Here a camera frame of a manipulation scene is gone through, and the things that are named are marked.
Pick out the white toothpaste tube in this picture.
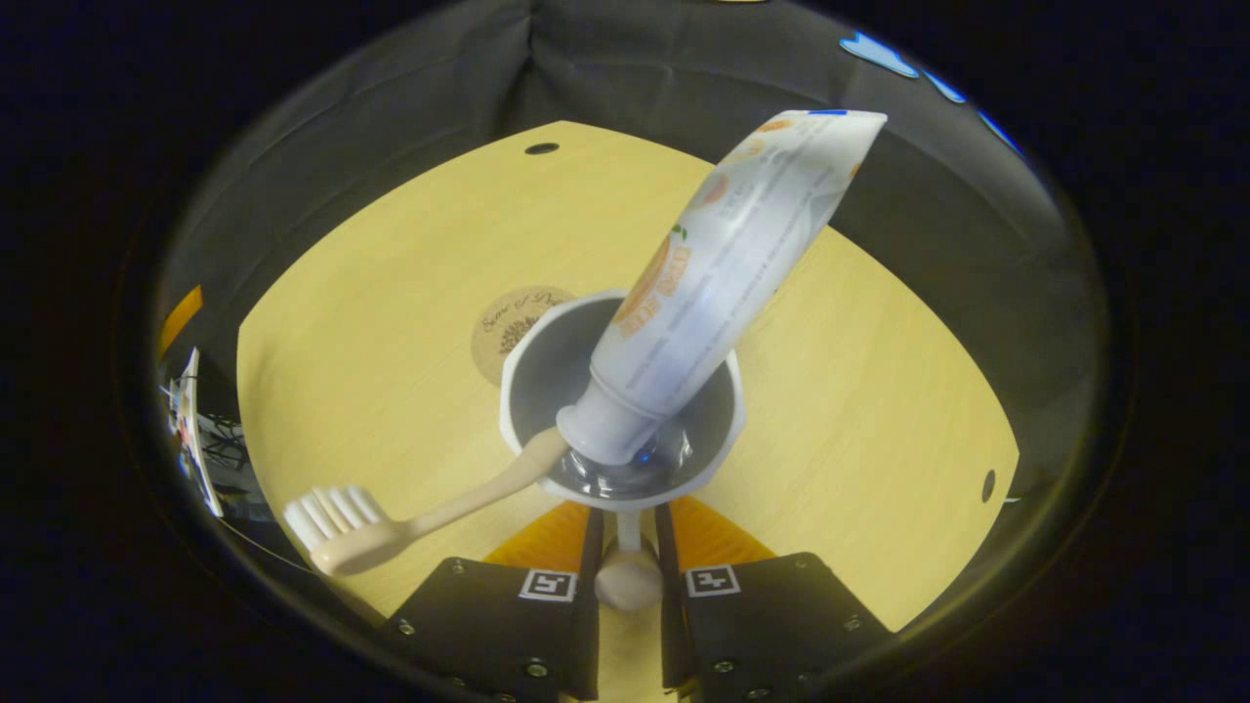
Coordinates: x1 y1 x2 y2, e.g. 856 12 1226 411
557 109 889 467

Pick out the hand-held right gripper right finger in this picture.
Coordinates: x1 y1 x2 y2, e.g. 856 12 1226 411
654 496 895 703

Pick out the black backdrop cloth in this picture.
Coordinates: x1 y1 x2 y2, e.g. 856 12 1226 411
151 0 1104 587

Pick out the white cup with wooden handle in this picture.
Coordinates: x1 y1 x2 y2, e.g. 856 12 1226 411
499 290 746 613

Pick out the beige toothbrush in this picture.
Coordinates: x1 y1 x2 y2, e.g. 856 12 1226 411
283 427 570 577

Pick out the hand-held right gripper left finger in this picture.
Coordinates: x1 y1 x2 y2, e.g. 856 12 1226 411
381 503 604 703

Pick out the white printed board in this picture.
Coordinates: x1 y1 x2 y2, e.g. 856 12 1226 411
168 347 226 519

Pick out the light wooden desktop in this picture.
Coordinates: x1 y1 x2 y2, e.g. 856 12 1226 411
236 120 1021 703

